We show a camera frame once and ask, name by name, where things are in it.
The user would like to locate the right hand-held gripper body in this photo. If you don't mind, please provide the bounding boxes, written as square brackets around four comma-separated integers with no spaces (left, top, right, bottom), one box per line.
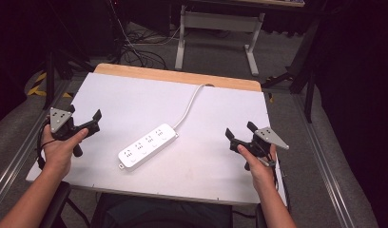
[229,126,291,172]

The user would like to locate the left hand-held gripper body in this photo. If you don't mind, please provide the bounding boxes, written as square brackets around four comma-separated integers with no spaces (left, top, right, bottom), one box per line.
[48,106,101,158]

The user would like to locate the person's left hand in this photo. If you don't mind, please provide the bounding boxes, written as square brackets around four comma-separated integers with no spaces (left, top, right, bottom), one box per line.
[41,124,89,179]

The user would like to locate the person's right hand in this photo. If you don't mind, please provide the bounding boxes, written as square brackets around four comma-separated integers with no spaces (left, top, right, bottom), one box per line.
[237,143,278,192]

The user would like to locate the yellow black floor tape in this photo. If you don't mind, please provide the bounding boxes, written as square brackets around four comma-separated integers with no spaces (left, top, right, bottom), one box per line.
[26,71,74,99]

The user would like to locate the black tripod stand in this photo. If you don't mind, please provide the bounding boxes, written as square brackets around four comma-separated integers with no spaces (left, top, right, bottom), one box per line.
[43,47,96,110]

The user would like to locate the white power strip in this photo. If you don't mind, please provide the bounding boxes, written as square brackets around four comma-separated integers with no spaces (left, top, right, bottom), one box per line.
[117,123,180,172]

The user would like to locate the black metal stand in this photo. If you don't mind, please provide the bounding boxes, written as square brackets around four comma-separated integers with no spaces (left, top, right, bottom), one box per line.
[261,12,321,124]

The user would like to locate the black chair armrest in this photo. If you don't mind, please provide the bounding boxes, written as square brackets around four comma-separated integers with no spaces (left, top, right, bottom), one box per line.
[254,202,268,228]
[39,181,72,228]

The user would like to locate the person's dark trouser legs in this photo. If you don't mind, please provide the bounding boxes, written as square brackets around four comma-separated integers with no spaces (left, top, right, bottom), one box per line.
[89,192,234,228]

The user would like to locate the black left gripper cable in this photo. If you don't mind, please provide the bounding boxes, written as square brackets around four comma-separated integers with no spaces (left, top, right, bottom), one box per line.
[35,117,57,171]

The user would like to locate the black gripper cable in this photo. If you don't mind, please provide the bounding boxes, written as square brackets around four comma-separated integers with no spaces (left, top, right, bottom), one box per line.
[272,158,292,214]
[35,117,57,171]

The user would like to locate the white power strip cable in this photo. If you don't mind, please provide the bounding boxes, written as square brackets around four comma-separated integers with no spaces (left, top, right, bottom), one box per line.
[172,83,213,130]

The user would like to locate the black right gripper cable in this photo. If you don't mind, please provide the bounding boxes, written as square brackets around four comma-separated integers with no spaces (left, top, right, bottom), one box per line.
[272,158,292,214]

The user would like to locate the metal floor rail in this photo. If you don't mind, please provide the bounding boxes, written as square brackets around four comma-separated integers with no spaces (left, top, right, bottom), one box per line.
[292,93,356,228]
[0,79,74,210]

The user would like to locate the tangle of floor cables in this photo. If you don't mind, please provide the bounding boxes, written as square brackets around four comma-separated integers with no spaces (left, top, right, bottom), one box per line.
[107,0,184,70]

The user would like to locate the white metal desk frame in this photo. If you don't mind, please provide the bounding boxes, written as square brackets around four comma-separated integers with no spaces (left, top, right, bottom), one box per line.
[174,4,266,78]

